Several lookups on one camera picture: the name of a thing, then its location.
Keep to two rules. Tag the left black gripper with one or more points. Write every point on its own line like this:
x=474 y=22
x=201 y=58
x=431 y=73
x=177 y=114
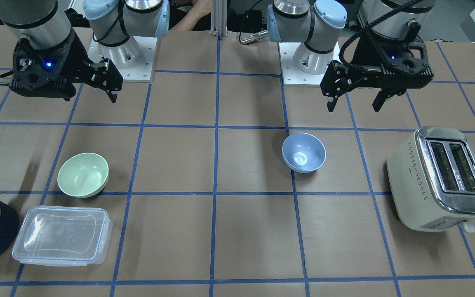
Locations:
x=359 y=56

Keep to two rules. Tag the green bowl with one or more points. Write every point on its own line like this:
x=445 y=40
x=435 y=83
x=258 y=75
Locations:
x=83 y=175

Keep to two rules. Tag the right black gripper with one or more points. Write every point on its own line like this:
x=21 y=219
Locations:
x=81 y=56

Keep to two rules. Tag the blue bowl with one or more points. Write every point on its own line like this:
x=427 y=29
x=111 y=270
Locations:
x=303 y=153

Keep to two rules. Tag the clear plastic food container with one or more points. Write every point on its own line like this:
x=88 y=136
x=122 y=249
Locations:
x=63 y=236

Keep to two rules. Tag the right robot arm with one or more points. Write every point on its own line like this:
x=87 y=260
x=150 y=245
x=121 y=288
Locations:
x=109 y=22

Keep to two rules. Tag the cream and chrome toaster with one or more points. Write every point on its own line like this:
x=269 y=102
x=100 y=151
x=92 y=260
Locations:
x=432 y=180

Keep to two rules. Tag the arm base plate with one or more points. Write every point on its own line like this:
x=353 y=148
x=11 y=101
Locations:
x=302 y=67
x=135 y=59

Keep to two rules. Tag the person in black clothes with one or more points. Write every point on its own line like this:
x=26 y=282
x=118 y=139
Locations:
x=185 y=14

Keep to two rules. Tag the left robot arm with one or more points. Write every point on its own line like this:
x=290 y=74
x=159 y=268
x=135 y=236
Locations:
x=318 y=26

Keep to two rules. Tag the aluminium frame post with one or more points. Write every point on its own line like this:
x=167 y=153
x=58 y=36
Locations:
x=219 y=12

